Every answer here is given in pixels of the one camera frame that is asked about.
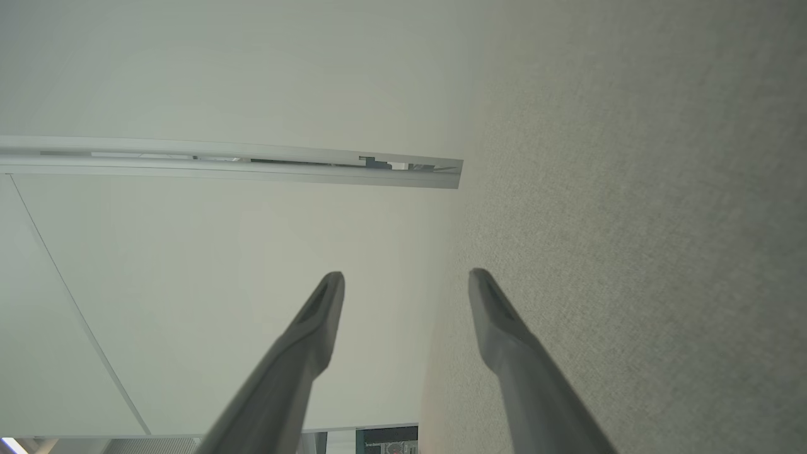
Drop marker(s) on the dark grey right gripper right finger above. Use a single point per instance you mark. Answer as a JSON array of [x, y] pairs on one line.
[[542, 403]]

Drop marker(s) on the grey fabric sofa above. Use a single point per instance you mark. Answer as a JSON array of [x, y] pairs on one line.
[[630, 189]]

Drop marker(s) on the dark printed board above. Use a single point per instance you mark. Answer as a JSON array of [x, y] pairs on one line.
[[384, 441]]

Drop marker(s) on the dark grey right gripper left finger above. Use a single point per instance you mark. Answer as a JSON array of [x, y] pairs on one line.
[[284, 391]]

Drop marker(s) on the grey metal partition post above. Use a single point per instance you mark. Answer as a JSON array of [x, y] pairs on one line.
[[189, 167]]

